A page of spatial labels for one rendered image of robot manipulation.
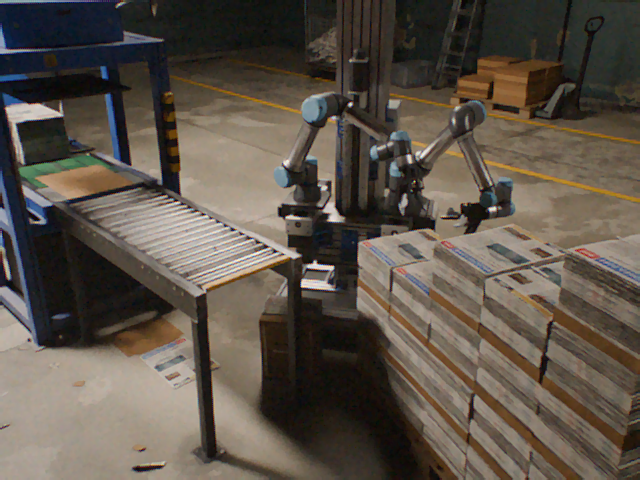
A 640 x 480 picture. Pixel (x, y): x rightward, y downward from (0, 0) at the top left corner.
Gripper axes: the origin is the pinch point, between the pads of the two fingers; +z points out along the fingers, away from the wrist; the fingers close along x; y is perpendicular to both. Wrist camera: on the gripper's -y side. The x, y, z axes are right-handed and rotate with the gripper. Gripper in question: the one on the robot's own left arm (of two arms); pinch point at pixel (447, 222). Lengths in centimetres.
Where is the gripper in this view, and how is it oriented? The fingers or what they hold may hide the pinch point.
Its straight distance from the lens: 315.0
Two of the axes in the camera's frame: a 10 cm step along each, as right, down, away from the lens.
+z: -9.3, 1.6, -3.4
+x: 3.8, 3.8, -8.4
